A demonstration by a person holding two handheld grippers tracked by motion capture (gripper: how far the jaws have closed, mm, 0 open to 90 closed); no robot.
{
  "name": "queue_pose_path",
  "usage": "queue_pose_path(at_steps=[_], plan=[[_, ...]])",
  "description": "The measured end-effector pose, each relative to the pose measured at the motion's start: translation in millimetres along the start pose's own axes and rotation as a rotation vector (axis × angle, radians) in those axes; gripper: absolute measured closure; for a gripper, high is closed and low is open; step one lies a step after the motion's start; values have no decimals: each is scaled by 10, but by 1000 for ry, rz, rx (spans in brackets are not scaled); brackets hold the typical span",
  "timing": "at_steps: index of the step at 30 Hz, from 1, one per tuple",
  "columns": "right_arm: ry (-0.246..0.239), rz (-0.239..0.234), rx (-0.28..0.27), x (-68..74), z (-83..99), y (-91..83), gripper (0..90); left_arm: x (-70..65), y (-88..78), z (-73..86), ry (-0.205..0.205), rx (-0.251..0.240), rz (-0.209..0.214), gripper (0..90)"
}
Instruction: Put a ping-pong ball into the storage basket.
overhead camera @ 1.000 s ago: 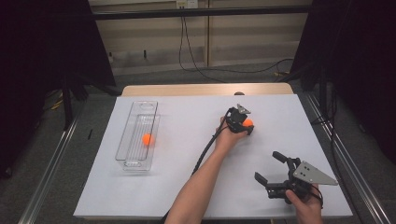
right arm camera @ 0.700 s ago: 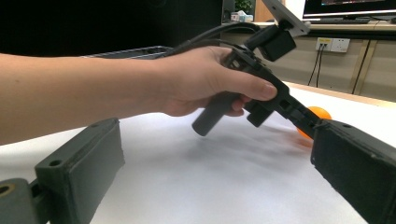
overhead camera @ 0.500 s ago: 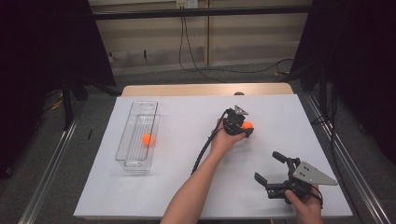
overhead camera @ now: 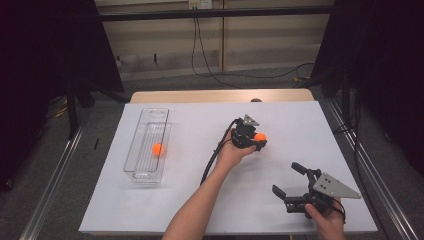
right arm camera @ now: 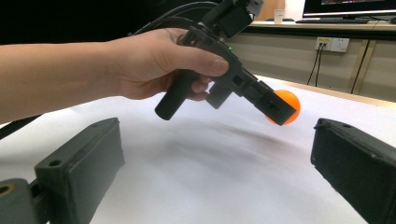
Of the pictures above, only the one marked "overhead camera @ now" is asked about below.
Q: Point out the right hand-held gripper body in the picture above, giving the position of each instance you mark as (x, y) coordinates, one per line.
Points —
(321, 193)

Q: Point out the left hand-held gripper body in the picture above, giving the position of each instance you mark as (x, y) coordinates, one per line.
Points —
(243, 135)

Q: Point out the orange ball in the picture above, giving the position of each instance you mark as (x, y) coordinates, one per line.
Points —
(158, 149)
(260, 136)

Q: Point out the clear plastic container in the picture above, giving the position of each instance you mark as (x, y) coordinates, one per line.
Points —
(146, 163)

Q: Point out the person's left hand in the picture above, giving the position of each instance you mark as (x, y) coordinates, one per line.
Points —
(233, 155)

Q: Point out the person's right hand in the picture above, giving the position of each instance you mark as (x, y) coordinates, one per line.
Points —
(328, 223)

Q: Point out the white table sheet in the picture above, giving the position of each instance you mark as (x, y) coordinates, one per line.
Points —
(240, 206)

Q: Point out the wooden table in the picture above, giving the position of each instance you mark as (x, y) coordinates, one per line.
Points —
(200, 96)

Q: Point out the black horizontal bar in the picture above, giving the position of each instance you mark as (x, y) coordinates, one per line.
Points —
(216, 13)

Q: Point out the black curtain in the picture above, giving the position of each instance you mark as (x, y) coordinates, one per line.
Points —
(33, 66)
(386, 66)

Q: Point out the black metal stand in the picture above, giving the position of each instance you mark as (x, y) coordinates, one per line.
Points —
(71, 113)

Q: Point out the aluminium floor rail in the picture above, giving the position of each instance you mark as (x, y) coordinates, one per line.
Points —
(50, 190)
(376, 173)

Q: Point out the white wall socket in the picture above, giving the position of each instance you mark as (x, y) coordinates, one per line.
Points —
(200, 4)

